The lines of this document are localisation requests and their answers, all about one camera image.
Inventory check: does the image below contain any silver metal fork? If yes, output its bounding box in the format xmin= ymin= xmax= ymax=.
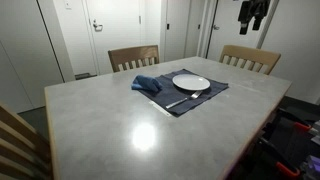
xmin=165 ymin=91 xmax=202 ymax=109

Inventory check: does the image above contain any white round plate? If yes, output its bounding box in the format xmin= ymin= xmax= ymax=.
xmin=172 ymin=74 xmax=210 ymax=91

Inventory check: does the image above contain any dark blue placemat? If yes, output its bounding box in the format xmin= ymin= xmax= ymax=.
xmin=137 ymin=69 xmax=228 ymax=117

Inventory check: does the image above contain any blue folded cloth napkin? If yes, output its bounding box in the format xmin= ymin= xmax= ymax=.
xmin=131 ymin=75 xmax=163 ymax=92

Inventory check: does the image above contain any wooden chair far left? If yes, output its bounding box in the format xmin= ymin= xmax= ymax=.
xmin=108 ymin=45 xmax=159 ymax=72

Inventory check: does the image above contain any wooden chair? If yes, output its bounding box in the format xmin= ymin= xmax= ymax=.
xmin=108 ymin=45 xmax=159 ymax=72
xmin=0 ymin=105 xmax=54 ymax=180
xmin=219 ymin=45 xmax=281 ymax=75

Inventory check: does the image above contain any wooden chair far right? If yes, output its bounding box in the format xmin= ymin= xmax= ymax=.
xmin=219 ymin=45 xmax=281 ymax=75

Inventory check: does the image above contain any orange black clamp far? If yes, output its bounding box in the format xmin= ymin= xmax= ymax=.
xmin=278 ymin=109 xmax=312 ymax=131

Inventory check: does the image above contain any orange black clamp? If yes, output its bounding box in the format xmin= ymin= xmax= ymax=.
xmin=258 ymin=138 xmax=301 ymax=180
xmin=278 ymin=109 xmax=312 ymax=131

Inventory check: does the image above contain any black hanging jacket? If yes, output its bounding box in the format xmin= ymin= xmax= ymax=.
xmin=238 ymin=0 xmax=270 ymax=35

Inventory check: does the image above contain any orange black clamp near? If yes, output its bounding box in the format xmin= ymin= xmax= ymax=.
xmin=258 ymin=138 xmax=301 ymax=180

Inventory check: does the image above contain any wooden chair near left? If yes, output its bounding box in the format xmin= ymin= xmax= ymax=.
xmin=0 ymin=105 xmax=54 ymax=180

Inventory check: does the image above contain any white door with handle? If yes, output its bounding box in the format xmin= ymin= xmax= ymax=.
xmin=86 ymin=0 xmax=140 ymax=74

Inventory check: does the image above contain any silver door handle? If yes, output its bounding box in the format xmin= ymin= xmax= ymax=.
xmin=93 ymin=19 xmax=103 ymax=32

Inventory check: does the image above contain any white light switch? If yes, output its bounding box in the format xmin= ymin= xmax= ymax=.
xmin=64 ymin=0 xmax=72 ymax=10

